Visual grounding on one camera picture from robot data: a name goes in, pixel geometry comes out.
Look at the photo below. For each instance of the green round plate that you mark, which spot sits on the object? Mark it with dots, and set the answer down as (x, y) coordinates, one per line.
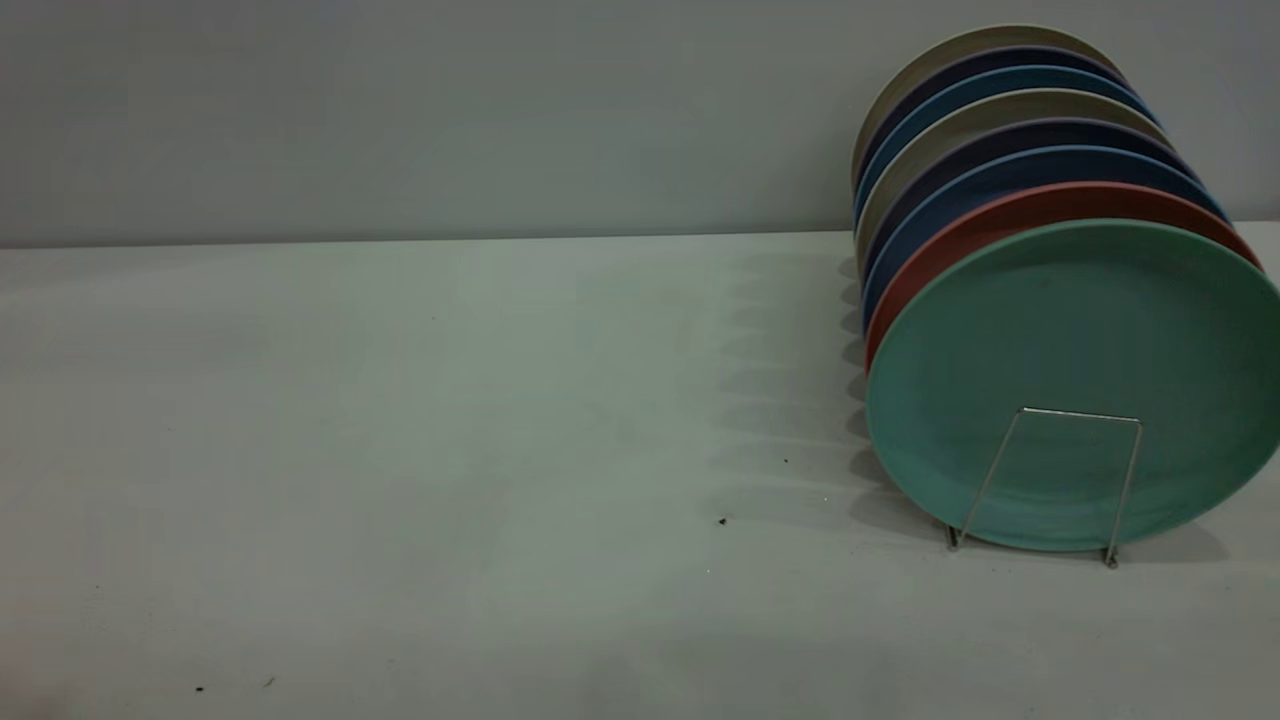
(1080, 390)

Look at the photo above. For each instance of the pink round plate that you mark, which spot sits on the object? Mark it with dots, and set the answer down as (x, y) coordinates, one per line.
(1000, 214)

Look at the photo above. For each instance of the beige round plate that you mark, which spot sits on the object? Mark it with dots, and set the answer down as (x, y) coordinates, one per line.
(970, 118)
(940, 52)

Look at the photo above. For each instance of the dark purple round plate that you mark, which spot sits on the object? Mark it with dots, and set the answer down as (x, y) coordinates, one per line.
(950, 72)
(1000, 146)

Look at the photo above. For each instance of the teal blue round plate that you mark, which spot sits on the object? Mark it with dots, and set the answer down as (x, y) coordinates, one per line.
(970, 92)

